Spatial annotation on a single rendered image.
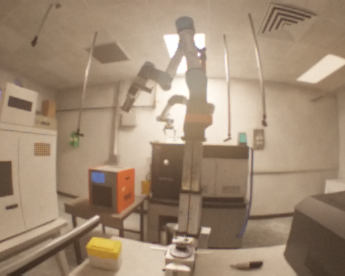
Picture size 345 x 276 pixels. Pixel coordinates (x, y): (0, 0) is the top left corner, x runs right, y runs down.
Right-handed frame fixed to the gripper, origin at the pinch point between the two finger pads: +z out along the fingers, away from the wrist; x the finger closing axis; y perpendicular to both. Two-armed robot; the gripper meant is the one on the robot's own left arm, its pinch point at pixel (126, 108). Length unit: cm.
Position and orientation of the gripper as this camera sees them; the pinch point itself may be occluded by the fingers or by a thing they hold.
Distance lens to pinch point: 102.5
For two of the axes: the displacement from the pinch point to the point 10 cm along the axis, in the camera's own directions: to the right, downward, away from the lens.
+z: -4.5, 8.9, 0.2
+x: 1.0, 0.7, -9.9
